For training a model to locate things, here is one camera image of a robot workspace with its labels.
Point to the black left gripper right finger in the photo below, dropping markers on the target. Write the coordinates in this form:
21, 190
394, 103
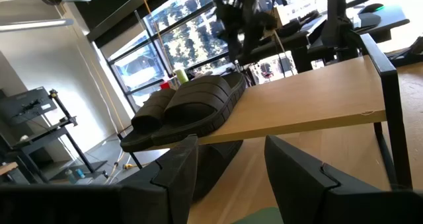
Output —
294, 177

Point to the black rolling stand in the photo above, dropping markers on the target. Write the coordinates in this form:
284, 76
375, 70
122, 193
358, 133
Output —
62, 118

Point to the long ceiling light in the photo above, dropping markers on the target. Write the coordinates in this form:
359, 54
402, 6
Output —
36, 24

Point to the red box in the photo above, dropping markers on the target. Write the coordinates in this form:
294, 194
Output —
165, 85

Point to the wooden shelf with black frame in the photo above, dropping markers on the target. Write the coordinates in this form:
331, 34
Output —
314, 95

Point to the black display screen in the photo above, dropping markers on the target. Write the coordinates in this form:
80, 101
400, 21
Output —
26, 105

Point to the green slide sandal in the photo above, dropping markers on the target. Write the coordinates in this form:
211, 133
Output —
261, 217

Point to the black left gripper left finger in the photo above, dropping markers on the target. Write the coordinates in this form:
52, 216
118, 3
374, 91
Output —
178, 171

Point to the black computer mouse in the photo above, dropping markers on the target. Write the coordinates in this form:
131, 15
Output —
370, 8

